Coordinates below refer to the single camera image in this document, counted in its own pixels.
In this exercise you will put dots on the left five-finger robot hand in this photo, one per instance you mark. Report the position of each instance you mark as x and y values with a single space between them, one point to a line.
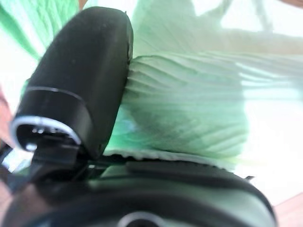
82 71

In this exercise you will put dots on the napa cabbage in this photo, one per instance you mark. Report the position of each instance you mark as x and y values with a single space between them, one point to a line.
189 99

